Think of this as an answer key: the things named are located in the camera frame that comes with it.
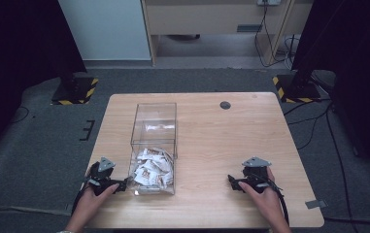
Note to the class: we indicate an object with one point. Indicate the person's right hand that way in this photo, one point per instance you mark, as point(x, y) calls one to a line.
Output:
point(266, 200)

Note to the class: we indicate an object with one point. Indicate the white cabinet panel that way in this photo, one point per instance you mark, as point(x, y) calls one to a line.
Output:
point(105, 29)

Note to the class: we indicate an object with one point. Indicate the round grey table grommet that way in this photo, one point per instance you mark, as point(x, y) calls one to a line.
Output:
point(225, 105)

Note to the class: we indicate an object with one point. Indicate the white power strip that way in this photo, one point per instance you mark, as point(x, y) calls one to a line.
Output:
point(269, 2)

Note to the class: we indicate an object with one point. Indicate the pile of white packets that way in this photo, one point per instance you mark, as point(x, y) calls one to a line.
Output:
point(152, 170)

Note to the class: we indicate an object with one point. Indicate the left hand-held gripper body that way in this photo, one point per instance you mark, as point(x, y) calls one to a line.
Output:
point(101, 176)

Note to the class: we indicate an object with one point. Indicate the grey tape piece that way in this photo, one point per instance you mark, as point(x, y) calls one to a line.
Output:
point(316, 204)

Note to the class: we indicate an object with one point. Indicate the clear plastic box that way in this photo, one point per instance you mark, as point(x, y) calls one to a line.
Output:
point(155, 136)

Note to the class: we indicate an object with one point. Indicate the dark curtain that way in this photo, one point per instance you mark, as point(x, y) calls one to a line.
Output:
point(17, 64)
point(354, 64)

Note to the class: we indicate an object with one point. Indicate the black striped stand base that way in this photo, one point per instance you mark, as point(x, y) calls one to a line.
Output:
point(75, 91)
point(297, 89)

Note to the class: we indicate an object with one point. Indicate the person's left hand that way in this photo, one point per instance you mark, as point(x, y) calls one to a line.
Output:
point(90, 202)

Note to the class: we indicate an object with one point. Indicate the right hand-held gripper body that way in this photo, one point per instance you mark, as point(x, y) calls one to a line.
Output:
point(257, 174)

